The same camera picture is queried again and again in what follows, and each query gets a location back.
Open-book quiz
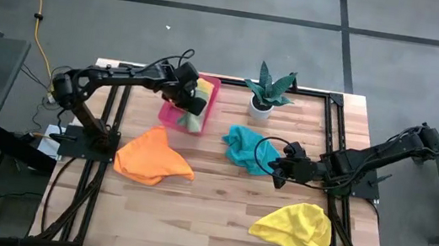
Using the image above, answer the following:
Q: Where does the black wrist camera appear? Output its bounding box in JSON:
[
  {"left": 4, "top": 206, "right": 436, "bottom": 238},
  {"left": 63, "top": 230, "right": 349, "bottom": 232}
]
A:
[{"left": 282, "top": 140, "right": 309, "bottom": 161}]

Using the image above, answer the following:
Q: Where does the orange microfiber towel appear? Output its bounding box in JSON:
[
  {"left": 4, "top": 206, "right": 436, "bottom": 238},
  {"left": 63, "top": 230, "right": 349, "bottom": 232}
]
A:
[{"left": 111, "top": 119, "right": 201, "bottom": 192}]

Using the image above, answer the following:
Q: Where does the thin black floor cable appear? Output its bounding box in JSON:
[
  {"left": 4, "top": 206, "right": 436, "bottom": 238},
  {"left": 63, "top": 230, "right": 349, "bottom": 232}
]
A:
[{"left": 9, "top": 58, "right": 79, "bottom": 142}]

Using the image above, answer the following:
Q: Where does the light green microfiber towel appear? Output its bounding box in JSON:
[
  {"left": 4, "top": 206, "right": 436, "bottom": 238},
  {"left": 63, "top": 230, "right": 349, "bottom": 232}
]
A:
[{"left": 175, "top": 92, "right": 210, "bottom": 135}]

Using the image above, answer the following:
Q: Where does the pink plastic bin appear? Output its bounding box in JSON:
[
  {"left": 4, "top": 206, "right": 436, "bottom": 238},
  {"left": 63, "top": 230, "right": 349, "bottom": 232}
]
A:
[{"left": 156, "top": 69, "right": 223, "bottom": 139}]

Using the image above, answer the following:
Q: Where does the white power box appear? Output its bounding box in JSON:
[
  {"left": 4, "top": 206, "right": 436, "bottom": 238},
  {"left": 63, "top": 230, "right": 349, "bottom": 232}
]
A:
[{"left": 34, "top": 122, "right": 65, "bottom": 162}]

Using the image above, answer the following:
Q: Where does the teal microfiber towel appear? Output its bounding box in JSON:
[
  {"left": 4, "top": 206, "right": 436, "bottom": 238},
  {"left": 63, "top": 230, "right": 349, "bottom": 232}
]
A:
[{"left": 217, "top": 122, "right": 286, "bottom": 179}]

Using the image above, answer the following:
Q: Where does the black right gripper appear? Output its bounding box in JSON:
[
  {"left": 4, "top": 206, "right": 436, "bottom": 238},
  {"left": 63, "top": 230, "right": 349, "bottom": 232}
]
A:
[{"left": 265, "top": 151, "right": 324, "bottom": 195}]

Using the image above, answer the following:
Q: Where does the yellow microfiber towel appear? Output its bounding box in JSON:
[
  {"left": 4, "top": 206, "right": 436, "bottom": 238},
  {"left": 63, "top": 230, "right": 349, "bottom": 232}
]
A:
[
  {"left": 192, "top": 76, "right": 217, "bottom": 102},
  {"left": 246, "top": 195, "right": 337, "bottom": 246}
]

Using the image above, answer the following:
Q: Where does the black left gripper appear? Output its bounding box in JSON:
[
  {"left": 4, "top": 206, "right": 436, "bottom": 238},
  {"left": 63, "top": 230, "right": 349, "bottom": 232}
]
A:
[{"left": 161, "top": 58, "right": 213, "bottom": 118}]

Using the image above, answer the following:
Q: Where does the black looped cable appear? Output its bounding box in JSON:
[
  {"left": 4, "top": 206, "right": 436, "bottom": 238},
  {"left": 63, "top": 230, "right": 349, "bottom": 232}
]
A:
[
  {"left": 250, "top": 134, "right": 299, "bottom": 183},
  {"left": 131, "top": 41, "right": 196, "bottom": 78}
]

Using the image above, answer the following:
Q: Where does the yellow extension cable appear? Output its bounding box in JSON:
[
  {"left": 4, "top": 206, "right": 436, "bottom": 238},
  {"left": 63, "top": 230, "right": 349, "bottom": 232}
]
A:
[{"left": 0, "top": 0, "right": 71, "bottom": 97}]

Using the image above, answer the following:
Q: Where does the green snake plant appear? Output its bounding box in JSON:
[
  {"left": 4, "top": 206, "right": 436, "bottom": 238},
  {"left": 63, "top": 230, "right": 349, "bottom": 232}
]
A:
[{"left": 241, "top": 58, "right": 299, "bottom": 110}]

